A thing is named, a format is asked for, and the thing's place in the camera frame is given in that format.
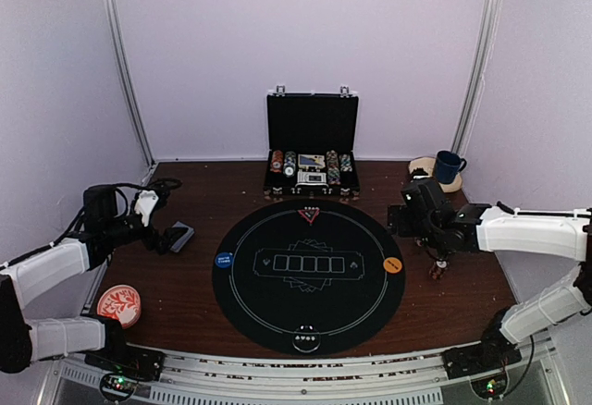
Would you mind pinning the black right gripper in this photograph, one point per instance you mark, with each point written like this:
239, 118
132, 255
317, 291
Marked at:
400, 212

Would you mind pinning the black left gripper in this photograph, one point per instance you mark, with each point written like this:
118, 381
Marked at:
165, 241

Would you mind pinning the blue playing card deck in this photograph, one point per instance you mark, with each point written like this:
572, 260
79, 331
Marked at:
189, 232

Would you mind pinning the red black chip stack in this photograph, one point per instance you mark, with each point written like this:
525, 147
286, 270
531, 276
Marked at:
437, 270

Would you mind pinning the orange big blind button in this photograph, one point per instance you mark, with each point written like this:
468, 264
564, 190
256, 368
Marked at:
392, 265

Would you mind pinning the blue small blind button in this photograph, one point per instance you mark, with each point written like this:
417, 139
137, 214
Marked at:
224, 260

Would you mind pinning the red triangle all-in marker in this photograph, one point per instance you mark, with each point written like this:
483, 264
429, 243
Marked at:
309, 214

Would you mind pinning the clear round dealer button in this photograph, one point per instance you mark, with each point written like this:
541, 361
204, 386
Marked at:
306, 339

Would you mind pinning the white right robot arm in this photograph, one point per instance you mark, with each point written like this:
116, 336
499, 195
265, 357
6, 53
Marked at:
540, 236

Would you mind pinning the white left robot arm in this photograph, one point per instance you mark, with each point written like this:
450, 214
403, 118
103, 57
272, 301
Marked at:
87, 243

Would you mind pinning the red white round coaster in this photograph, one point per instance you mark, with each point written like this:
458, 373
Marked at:
121, 302

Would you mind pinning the beige ceramic plate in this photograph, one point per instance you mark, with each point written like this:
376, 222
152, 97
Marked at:
428, 163

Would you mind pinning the dark blue mug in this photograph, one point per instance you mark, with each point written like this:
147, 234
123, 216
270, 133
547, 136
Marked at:
447, 166

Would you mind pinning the round black poker mat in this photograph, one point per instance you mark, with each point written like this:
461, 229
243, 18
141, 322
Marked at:
329, 275

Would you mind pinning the purple green chip row in case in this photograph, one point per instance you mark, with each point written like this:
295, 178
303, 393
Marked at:
345, 163

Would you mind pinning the multicolour chip row in case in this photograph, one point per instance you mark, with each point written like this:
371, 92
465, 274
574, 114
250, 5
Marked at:
333, 174

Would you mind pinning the red chip row in case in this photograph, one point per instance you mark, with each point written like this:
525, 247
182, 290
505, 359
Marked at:
277, 160

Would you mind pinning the white card box in case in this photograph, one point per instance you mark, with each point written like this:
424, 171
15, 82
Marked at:
311, 178

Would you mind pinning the black poker chip case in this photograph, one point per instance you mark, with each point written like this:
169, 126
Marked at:
311, 123

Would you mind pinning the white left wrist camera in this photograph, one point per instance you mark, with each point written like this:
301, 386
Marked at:
144, 205

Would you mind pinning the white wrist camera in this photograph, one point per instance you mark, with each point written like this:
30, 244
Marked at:
144, 205
419, 173

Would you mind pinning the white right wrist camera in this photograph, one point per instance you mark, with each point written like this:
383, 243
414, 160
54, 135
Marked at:
419, 173

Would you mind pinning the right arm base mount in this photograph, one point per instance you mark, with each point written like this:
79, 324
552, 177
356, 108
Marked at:
481, 370

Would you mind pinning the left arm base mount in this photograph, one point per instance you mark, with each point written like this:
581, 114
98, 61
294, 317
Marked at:
123, 375

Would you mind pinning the front aluminium rail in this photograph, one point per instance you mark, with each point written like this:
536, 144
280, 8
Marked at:
420, 377

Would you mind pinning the left aluminium frame post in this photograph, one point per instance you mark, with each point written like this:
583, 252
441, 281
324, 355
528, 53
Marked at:
123, 71

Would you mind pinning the aluminium frame post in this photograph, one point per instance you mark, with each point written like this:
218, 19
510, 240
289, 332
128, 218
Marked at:
123, 71
476, 83

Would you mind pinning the right aluminium frame post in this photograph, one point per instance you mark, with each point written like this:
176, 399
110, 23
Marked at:
476, 83

